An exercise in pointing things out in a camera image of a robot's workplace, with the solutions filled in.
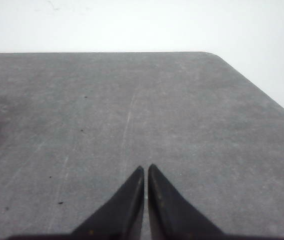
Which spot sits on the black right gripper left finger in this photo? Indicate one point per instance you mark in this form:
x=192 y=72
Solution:
x=120 y=218

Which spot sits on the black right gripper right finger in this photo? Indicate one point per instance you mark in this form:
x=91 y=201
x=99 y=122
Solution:
x=174 y=215

